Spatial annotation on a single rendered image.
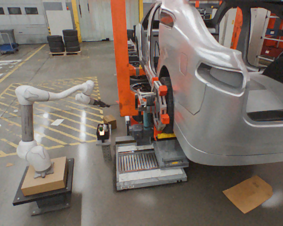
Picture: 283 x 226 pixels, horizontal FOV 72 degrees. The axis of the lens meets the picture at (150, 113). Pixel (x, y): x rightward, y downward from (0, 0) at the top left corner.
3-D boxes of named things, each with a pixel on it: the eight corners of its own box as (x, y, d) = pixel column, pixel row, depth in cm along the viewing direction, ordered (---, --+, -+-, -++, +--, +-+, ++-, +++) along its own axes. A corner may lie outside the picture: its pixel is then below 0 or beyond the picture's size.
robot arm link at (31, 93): (50, 90, 183) (41, 88, 189) (30, 88, 167) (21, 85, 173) (48, 104, 184) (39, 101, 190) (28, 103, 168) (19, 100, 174)
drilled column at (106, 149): (111, 161, 269) (108, 135, 250) (103, 162, 268) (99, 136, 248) (111, 156, 278) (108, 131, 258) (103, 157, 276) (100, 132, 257)
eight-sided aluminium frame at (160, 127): (165, 138, 217) (167, 92, 192) (159, 138, 216) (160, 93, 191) (156, 115, 264) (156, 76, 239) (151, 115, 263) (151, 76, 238)
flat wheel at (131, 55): (131, 58, 738) (130, 51, 728) (144, 60, 701) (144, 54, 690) (118, 61, 693) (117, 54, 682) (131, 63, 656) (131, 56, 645)
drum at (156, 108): (162, 114, 225) (162, 102, 219) (143, 115, 222) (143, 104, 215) (159, 108, 237) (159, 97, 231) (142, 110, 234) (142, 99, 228)
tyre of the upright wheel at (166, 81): (182, 141, 241) (197, 111, 187) (163, 143, 237) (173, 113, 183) (171, 99, 277) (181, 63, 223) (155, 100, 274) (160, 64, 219)
